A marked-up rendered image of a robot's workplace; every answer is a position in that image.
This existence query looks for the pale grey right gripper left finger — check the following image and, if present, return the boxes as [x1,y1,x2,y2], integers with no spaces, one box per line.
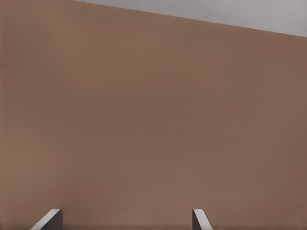
[30,208,64,230]

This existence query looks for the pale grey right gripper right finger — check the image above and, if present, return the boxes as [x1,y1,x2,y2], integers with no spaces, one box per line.
[192,208,213,230]

